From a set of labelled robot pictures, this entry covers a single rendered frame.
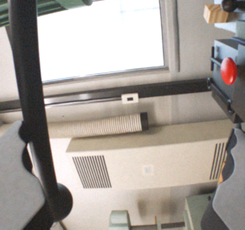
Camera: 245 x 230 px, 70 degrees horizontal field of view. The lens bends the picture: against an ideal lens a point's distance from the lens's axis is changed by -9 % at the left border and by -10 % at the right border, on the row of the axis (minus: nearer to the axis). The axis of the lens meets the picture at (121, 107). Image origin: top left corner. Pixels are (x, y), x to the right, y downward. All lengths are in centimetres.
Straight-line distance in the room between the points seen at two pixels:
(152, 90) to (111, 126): 44
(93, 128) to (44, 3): 146
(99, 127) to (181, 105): 72
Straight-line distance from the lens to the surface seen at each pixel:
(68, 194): 17
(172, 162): 170
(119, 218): 216
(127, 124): 157
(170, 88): 156
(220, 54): 30
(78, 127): 166
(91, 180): 188
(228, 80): 22
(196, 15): 157
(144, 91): 154
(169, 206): 277
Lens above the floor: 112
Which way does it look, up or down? 6 degrees up
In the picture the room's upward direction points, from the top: 96 degrees counter-clockwise
